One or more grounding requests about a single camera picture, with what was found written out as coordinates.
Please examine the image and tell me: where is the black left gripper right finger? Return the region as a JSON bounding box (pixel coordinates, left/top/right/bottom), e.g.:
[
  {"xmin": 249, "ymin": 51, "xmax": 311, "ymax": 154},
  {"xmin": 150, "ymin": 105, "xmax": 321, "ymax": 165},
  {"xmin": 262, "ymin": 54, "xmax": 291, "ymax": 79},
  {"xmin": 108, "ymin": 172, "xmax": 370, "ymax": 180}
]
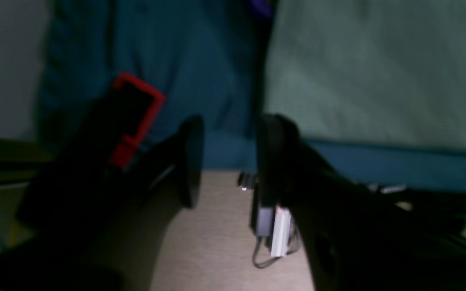
[{"xmin": 256, "ymin": 114, "xmax": 466, "ymax": 291}]

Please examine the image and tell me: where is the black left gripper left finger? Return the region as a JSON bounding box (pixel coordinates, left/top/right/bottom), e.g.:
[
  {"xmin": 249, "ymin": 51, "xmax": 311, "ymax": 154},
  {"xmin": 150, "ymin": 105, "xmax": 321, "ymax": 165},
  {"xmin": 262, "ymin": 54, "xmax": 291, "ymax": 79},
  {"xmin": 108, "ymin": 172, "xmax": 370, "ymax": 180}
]
[{"xmin": 75, "ymin": 115, "xmax": 205, "ymax": 291}]

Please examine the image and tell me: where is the sage green T-shirt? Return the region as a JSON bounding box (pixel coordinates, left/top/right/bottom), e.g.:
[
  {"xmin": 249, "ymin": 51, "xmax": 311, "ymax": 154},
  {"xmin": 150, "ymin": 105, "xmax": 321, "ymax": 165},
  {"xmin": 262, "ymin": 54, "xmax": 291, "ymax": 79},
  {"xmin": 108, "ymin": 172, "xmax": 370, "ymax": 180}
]
[{"xmin": 264, "ymin": 0, "xmax": 466, "ymax": 153}]

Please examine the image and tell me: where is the orange black clamp top right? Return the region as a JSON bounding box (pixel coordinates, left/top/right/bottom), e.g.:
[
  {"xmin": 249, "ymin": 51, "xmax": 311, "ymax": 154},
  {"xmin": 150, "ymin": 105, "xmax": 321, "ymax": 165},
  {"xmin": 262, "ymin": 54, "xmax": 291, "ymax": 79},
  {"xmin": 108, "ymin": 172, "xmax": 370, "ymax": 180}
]
[{"xmin": 17, "ymin": 73, "xmax": 165, "ymax": 243}]

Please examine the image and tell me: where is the blue table cloth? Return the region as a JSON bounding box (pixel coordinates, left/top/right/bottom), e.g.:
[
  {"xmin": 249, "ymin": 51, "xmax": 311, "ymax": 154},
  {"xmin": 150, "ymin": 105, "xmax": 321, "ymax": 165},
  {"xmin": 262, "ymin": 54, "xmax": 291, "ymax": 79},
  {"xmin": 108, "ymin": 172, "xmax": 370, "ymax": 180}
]
[{"xmin": 37, "ymin": 0, "xmax": 466, "ymax": 193}]

